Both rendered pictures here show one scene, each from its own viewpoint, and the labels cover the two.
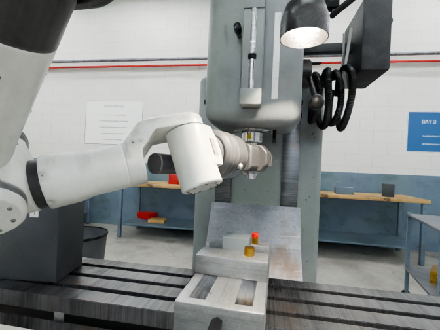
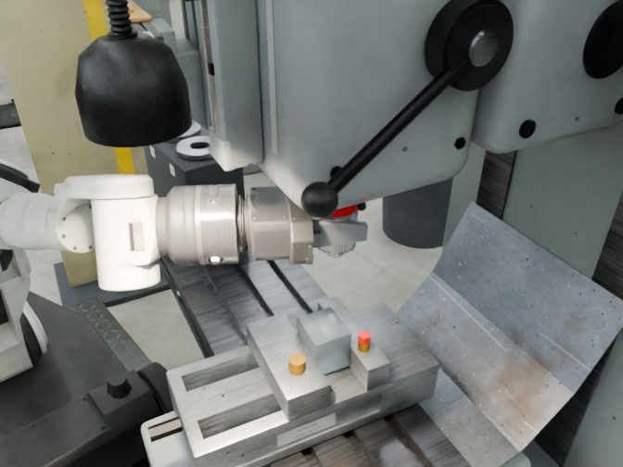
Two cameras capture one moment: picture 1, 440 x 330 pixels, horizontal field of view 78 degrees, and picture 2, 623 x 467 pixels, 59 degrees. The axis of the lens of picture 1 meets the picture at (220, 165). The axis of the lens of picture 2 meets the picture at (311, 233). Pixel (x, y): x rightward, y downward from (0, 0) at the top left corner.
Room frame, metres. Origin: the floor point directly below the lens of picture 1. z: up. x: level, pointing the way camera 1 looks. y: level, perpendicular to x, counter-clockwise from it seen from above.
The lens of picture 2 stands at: (0.30, -0.48, 1.57)
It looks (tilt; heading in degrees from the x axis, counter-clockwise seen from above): 33 degrees down; 53
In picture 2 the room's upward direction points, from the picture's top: straight up
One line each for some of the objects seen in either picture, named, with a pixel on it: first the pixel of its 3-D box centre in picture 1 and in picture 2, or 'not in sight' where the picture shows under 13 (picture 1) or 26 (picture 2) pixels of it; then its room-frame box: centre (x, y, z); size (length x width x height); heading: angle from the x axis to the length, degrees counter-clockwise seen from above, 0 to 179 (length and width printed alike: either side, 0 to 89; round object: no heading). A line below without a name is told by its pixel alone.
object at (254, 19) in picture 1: (253, 52); (228, 46); (0.53, -0.05, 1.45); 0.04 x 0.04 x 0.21; 80
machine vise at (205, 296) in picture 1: (234, 274); (303, 374); (0.61, -0.04, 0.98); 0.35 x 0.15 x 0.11; 168
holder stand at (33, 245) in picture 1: (31, 232); (194, 181); (0.72, 0.49, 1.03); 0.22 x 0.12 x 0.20; 88
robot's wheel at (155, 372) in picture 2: not in sight; (164, 403); (0.55, 0.44, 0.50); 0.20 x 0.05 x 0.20; 94
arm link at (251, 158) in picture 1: (232, 158); (254, 224); (0.56, -0.02, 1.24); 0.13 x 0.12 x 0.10; 59
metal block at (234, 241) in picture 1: (236, 248); (324, 341); (0.64, -0.05, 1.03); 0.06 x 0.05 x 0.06; 78
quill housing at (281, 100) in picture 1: (255, 61); (347, 3); (0.64, -0.07, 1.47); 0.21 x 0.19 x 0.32; 80
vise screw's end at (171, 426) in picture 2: (213, 329); (165, 429); (0.42, 0.00, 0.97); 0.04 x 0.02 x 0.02; 168
